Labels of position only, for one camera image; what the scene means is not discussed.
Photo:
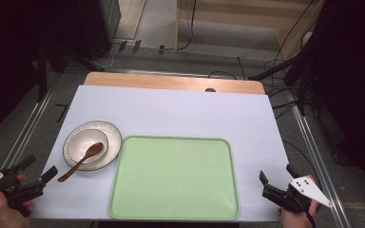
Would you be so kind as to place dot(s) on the brown wooden spoon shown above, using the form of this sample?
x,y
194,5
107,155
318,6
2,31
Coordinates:
x,y
76,166

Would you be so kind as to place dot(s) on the black tripod stand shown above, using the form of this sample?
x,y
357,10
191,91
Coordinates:
x,y
297,74
57,57

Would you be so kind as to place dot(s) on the person's left hand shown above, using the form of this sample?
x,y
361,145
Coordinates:
x,y
3,212

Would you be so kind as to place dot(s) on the dark curtain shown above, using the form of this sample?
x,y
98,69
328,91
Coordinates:
x,y
6,63
351,79

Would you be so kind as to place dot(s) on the black cabinet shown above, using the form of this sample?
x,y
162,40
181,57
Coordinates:
x,y
101,25

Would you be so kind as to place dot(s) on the white bowl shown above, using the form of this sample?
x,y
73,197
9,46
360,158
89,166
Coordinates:
x,y
82,141

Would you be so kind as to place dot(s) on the light green tray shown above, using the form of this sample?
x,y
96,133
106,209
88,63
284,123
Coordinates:
x,y
174,180

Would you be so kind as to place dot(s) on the metal floor rail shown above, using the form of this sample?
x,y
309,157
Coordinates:
x,y
28,126
320,167

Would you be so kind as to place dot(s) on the white table mat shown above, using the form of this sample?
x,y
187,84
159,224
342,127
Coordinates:
x,y
177,110

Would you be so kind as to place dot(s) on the white plate with dark rim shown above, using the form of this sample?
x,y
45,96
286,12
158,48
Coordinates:
x,y
112,139

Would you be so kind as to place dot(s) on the wooden table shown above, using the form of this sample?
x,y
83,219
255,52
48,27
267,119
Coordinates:
x,y
171,83

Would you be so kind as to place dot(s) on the person's right hand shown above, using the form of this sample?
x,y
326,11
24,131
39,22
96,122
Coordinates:
x,y
297,219

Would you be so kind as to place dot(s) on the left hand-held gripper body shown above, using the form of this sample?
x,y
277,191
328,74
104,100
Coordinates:
x,y
19,192

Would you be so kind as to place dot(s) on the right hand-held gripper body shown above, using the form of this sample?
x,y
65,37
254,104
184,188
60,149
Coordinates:
x,y
294,194

